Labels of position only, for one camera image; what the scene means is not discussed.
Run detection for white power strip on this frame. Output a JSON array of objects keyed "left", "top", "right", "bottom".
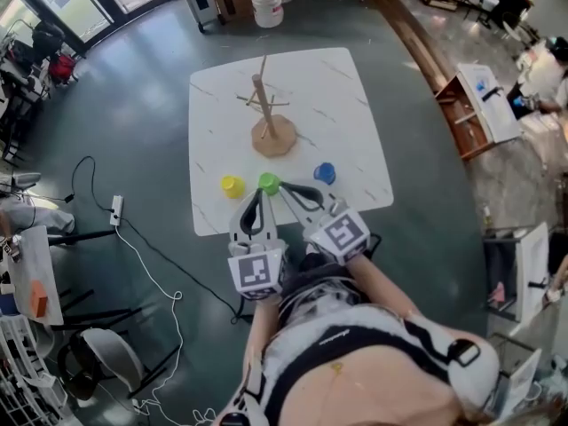
[{"left": 109, "top": 194, "right": 124, "bottom": 227}]

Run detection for white cable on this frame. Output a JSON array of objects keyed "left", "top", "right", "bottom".
[{"left": 114, "top": 224, "right": 218, "bottom": 426}]

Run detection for white side table wooden frame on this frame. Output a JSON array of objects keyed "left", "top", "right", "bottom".
[{"left": 434, "top": 62, "right": 523, "bottom": 162}]

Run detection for white table with clutter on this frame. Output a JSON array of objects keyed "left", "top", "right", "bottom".
[{"left": 6, "top": 224, "right": 66, "bottom": 327}]

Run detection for white table black frame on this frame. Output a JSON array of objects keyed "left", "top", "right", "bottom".
[{"left": 481, "top": 222, "right": 554, "bottom": 326}]

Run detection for yellow plastic cup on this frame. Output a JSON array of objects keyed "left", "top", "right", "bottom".
[{"left": 220, "top": 175, "right": 246, "bottom": 200}]

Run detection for blue plastic cup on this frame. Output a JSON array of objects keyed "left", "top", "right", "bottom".
[{"left": 312, "top": 162, "right": 337, "bottom": 186}]

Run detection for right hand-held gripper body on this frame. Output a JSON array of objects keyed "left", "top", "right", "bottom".
[{"left": 304, "top": 201, "right": 373, "bottom": 267}]

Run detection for orange box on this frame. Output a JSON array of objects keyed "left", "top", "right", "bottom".
[{"left": 29, "top": 280, "right": 49, "bottom": 319}]

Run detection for green plastic cup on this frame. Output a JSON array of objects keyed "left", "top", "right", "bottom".
[{"left": 257, "top": 171, "right": 281, "bottom": 196}]

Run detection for person's left forearm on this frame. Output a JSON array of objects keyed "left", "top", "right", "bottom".
[{"left": 242, "top": 297, "right": 285, "bottom": 398}]

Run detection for person's right forearm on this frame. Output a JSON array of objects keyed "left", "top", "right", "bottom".
[{"left": 350, "top": 255, "right": 422, "bottom": 323}]

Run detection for person's body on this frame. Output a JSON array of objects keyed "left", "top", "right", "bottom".
[{"left": 212, "top": 246, "right": 502, "bottom": 426}]

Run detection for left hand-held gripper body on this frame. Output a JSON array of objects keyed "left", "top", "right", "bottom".
[{"left": 226, "top": 236, "right": 288, "bottom": 302}]

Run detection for red bag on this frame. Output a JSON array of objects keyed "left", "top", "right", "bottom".
[{"left": 47, "top": 53, "right": 76, "bottom": 83}]

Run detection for wooden cup tree stand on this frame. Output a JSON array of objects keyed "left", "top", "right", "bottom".
[{"left": 236, "top": 53, "right": 297, "bottom": 159}]

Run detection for white chair black legs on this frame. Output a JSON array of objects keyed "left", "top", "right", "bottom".
[{"left": 57, "top": 326, "right": 183, "bottom": 404}]

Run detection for black cable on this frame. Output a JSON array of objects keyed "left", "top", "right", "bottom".
[{"left": 66, "top": 155, "right": 249, "bottom": 324}]

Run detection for white wire rack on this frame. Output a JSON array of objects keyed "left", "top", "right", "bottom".
[{"left": 0, "top": 312, "right": 68, "bottom": 426}]

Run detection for white portable air cooler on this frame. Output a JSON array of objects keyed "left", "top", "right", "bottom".
[{"left": 182, "top": 0, "right": 223, "bottom": 34}]

